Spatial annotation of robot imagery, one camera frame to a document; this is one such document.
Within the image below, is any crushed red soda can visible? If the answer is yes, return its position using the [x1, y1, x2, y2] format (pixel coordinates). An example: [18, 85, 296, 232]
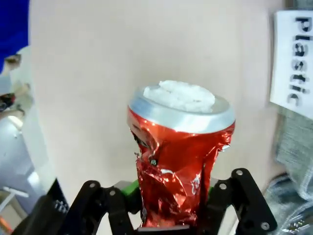
[127, 84, 237, 228]

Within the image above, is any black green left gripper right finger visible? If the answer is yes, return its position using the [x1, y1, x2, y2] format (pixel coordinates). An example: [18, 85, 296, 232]
[195, 168, 278, 235]

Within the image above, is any black printed box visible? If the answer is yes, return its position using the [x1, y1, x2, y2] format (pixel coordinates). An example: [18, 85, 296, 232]
[24, 178, 71, 235]

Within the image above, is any white Plastic label sign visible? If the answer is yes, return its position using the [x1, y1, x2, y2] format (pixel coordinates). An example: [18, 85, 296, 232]
[269, 10, 313, 118]

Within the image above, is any person in blue jacket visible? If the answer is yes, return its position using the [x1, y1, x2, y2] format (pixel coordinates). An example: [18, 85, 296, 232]
[0, 0, 30, 74]

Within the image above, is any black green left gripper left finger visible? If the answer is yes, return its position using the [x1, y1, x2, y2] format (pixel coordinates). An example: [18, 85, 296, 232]
[60, 180, 144, 235]

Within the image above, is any grey fabric basket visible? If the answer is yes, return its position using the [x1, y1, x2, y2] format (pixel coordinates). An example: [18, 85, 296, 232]
[265, 107, 313, 235]

